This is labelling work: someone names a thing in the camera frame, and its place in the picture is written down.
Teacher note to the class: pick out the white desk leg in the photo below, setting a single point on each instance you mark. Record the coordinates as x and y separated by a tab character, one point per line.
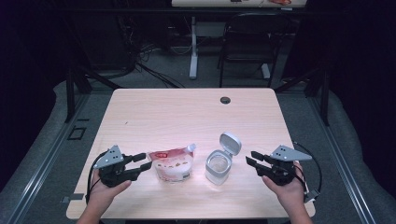
193	49

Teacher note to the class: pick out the white desk foot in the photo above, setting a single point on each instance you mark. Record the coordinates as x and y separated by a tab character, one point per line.
265	71

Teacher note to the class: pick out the person's left hand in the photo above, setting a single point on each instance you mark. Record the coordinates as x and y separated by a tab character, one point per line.
101	196

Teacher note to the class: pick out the grey tape tag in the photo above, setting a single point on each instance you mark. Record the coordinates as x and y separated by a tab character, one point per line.
74	197

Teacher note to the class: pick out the white flip-lid container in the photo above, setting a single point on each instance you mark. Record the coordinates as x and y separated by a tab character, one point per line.
218	168

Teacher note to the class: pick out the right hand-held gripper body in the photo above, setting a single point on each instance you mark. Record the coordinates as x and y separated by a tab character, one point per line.
280	169

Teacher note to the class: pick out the black floor outlet frame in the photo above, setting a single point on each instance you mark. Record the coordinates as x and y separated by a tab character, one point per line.
70	133

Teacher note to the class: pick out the black round table grommet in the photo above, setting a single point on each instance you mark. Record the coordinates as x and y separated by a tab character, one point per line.
225	100

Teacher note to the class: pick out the black folding chair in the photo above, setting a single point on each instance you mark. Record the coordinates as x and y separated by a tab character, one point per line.
253	40

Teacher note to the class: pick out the white background desk top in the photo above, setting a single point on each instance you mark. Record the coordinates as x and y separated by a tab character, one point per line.
218	3

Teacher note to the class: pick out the orange item on background desk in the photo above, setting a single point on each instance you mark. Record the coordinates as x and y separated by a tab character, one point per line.
280	2

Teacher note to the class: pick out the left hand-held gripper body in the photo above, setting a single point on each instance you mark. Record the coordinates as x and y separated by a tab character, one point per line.
115	174

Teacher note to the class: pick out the person's right hand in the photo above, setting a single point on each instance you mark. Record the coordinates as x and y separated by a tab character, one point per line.
288	194

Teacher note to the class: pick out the aluminium floor rail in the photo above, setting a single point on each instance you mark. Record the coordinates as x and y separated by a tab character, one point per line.
342	161
46	158

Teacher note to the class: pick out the red and white spout pouch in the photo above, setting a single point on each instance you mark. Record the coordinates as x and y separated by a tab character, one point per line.
172	165

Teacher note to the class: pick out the black metal stand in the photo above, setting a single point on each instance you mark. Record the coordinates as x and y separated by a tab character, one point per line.
70	93
325	99

